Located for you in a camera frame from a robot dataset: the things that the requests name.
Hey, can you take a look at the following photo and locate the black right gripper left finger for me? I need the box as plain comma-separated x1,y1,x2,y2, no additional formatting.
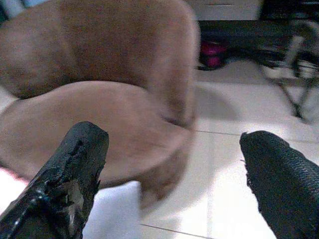
0,121,110,239

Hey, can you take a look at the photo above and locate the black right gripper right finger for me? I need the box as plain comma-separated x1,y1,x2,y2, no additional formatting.
239,130,319,239

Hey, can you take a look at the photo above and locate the white pillow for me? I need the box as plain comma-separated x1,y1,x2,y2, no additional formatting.
0,166,144,239

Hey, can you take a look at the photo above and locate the brown round plush sofa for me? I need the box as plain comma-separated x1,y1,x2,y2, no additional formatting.
0,0,201,207

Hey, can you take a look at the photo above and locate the magenta plastic item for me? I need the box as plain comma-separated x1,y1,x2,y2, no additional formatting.
200,41,228,69

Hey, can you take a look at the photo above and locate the black metal folding frame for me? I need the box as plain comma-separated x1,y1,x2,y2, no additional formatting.
259,19,319,123

